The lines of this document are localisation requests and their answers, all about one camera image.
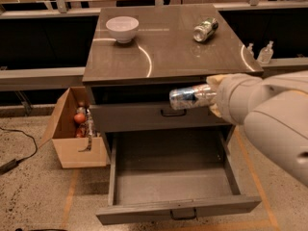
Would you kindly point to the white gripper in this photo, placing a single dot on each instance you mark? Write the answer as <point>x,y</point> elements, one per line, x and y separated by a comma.
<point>231,97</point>

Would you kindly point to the redbull can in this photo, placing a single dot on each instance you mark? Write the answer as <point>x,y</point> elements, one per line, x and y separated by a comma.
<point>192,97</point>

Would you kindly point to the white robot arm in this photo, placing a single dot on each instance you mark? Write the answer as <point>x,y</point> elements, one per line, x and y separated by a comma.
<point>273,113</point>

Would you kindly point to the green and white can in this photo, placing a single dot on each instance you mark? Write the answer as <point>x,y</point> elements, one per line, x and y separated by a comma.
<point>205,29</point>

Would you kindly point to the grey drawer cabinet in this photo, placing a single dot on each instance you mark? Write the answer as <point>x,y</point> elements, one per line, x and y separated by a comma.
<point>162,56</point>

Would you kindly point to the open grey middle drawer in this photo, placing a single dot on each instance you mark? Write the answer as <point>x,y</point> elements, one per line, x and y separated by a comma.
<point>153,172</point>

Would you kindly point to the closed grey top drawer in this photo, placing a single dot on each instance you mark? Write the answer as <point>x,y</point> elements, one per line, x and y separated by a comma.
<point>125,117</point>

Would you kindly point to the small clear pump bottle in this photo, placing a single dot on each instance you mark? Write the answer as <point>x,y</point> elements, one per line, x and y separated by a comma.
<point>250,49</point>

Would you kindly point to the white bowl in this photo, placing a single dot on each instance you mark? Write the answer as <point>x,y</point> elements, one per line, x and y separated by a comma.
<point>122,28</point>

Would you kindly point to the orange fruit in box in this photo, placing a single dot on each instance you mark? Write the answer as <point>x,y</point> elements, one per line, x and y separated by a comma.
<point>79,118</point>

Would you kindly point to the cardboard box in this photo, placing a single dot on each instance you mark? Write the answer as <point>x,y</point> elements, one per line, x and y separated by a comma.
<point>62,130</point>

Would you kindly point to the black top drawer handle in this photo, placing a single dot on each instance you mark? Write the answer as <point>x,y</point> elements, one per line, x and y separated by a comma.
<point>171,113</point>

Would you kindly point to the black drawer handle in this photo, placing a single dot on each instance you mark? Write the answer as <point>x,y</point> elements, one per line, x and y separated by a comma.
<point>183,214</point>
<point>171,113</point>

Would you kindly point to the black middle drawer handle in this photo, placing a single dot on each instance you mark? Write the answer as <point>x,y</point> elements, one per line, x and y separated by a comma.
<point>183,214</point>

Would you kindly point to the grey metal rail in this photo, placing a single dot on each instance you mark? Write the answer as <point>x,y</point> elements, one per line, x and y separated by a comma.
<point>41,79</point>

